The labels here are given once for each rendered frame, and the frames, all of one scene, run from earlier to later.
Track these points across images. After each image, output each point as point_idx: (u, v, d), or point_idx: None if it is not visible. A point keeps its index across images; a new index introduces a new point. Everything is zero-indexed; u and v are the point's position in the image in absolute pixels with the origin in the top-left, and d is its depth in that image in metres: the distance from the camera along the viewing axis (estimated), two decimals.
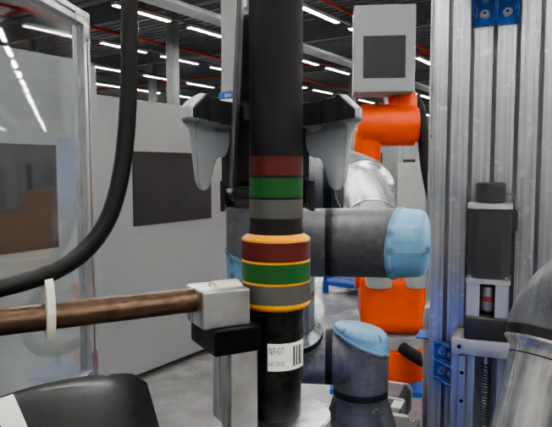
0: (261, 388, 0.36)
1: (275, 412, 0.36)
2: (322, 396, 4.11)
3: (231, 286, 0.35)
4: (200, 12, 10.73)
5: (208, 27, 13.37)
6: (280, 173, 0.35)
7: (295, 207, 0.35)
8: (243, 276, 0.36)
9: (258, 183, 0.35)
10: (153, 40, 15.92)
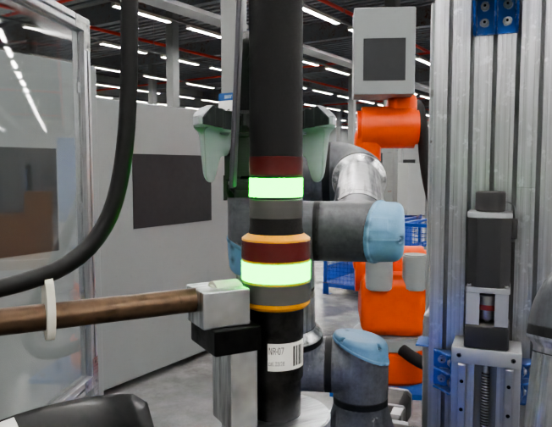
0: (261, 388, 0.36)
1: (275, 412, 0.36)
2: (322, 398, 4.11)
3: (231, 286, 0.35)
4: (200, 13, 10.73)
5: (208, 28, 13.37)
6: (280, 173, 0.35)
7: (295, 207, 0.35)
8: (243, 276, 0.36)
9: (258, 183, 0.35)
10: (153, 41, 15.92)
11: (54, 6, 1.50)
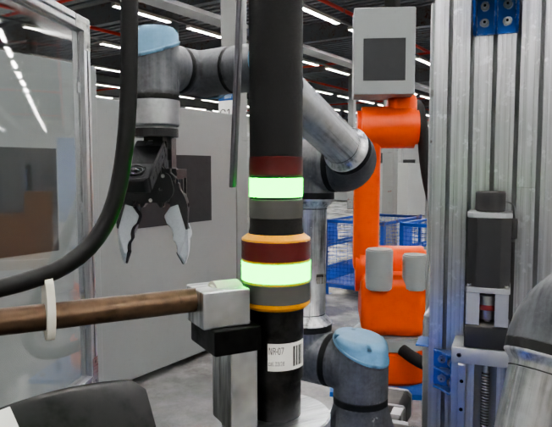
0: (261, 388, 0.36)
1: (275, 412, 0.36)
2: (322, 398, 4.11)
3: (231, 286, 0.35)
4: (200, 13, 10.73)
5: (208, 28, 13.37)
6: (280, 173, 0.35)
7: (295, 207, 0.35)
8: (243, 276, 0.36)
9: (258, 183, 0.35)
10: None
11: (54, 6, 1.50)
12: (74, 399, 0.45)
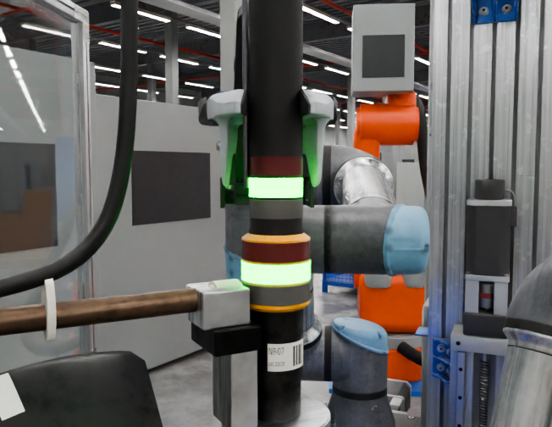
0: (261, 388, 0.36)
1: (275, 412, 0.36)
2: (321, 395, 4.11)
3: (231, 286, 0.35)
4: (199, 12, 10.73)
5: (207, 27, 13.36)
6: (280, 173, 0.35)
7: (295, 207, 0.35)
8: (243, 276, 0.36)
9: (258, 183, 0.35)
10: (152, 40, 15.91)
11: None
12: (72, 368, 0.45)
